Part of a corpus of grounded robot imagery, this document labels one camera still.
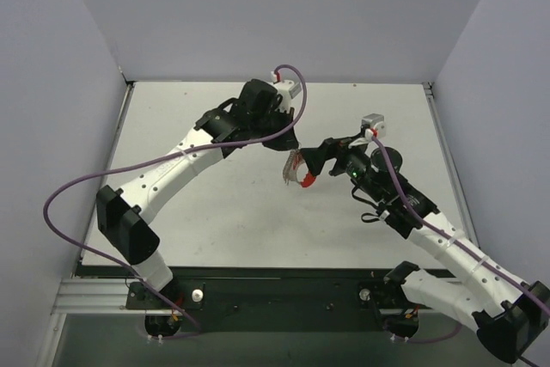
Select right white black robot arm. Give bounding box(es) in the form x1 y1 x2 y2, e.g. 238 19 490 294
299 129 549 364

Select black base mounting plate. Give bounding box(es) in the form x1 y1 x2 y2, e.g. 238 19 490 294
115 262 435 340

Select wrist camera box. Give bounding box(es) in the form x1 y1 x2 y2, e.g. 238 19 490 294
361 113 387 141
272 80 302 113

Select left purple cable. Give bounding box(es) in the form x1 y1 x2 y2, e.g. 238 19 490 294
42 64 309 282

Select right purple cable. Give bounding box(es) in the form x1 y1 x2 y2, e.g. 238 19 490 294
372 137 550 316

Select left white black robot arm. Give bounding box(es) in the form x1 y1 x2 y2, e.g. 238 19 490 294
96 79 302 309

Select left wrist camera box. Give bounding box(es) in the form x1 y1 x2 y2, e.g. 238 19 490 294
272 80 302 113

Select red round key tag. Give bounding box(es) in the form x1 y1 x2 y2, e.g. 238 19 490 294
299 172 316 188

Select purple cable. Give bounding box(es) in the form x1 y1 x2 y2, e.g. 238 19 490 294
372 137 550 316
42 64 309 282

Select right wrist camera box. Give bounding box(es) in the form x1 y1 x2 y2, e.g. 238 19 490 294
361 113 387 141

